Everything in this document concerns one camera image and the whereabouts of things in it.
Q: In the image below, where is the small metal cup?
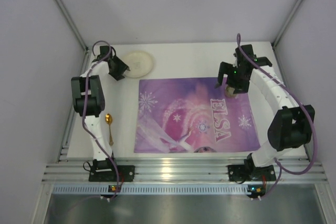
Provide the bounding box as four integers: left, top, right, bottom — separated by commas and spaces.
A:
225, 86, 237, 98

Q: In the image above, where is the cream round plate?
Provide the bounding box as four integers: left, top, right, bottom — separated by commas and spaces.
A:
121, 50, 154, 78

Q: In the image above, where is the gold spoon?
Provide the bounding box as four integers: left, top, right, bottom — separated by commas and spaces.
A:
105, 113, 114, 147

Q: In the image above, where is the purple Elsa placemat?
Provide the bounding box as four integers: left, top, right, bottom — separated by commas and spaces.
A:
134, 77, 260, 154

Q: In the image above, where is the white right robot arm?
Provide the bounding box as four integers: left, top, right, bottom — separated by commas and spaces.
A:
215, 45, 317, 171

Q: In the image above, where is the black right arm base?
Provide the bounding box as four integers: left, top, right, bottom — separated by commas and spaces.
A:
227, 164, 277, 184

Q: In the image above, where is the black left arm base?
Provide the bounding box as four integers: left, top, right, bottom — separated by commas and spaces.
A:
89, 165, 135, 182

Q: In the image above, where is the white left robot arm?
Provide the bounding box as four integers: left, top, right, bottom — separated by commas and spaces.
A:
71, 45, 130, 169

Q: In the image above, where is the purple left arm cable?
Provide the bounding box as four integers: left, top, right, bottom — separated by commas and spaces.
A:
82, 40, 120, 198

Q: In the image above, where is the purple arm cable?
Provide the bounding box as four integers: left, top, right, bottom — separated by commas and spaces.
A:
82, 40, 120, 198
236, 33, 315, 196

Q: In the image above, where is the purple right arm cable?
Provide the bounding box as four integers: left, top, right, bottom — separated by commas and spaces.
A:
236, 33, 315, 196

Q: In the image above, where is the aluminium mounting rail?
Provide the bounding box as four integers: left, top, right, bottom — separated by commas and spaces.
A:
42, 157, 328, 184

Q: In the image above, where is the white slotted cable duct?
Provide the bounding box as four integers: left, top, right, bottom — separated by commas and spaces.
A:
52, 184, 264, 195

